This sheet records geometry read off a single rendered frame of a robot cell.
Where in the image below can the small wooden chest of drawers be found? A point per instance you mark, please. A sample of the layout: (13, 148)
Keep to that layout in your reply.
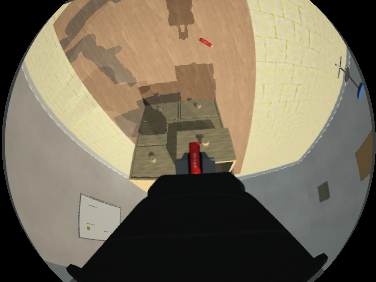
(145, 183)

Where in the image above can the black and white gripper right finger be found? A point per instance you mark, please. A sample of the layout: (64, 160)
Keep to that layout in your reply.
(207, 164)

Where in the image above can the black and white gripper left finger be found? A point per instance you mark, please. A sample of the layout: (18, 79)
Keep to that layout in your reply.
(181, 165)

